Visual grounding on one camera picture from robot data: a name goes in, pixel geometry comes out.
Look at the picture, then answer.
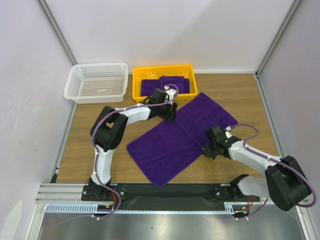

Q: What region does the purple towel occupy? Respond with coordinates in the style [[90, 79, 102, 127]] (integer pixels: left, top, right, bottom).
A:
[[159, 75, 186, 94], [126, 92, 238, 188], [140, 78, 191, 97]]

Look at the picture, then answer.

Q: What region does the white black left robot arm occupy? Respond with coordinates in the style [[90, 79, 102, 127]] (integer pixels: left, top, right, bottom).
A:
[[87, 83, 179, 201]]

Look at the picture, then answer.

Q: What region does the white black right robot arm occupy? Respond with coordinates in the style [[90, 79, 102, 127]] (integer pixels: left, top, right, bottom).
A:
[[202, 125, 317, 212]]

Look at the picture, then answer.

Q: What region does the yellow plastic tray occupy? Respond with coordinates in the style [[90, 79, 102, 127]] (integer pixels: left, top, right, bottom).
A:
[[132, 64, 198, 103]]

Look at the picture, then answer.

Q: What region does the white perforated plastic basket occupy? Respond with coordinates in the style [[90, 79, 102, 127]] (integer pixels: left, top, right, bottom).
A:
[[63, 62, 129, 104]]

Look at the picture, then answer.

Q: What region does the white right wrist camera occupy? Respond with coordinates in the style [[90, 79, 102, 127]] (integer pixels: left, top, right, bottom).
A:
[[224, 126, 233, 139]]

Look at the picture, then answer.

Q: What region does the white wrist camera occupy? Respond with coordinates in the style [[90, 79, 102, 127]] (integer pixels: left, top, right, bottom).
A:
[[164, 85, 179, 102], [224, 126, 233, 139]]

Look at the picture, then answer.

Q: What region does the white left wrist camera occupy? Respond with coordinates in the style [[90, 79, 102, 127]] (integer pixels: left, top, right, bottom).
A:
[[164, 85, 179, 102]]

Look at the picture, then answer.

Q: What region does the white slotted cable duct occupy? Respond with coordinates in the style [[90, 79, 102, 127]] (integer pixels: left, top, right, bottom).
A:
[[46, 203, 248, 215]]

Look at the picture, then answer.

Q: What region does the aluminium frame rail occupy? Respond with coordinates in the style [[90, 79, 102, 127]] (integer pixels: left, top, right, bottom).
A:
[[34, 182, 311, 206]]

